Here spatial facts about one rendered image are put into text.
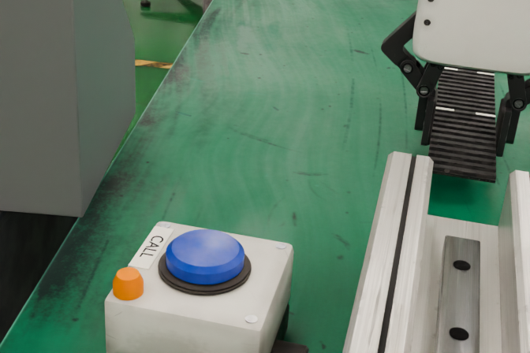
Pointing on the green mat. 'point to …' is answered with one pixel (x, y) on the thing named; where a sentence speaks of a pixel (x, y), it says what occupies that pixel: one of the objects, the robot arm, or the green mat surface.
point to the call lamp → (128, 284)
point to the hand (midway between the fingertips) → (464, 123)
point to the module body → (442, 272)
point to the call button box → (205, 303)
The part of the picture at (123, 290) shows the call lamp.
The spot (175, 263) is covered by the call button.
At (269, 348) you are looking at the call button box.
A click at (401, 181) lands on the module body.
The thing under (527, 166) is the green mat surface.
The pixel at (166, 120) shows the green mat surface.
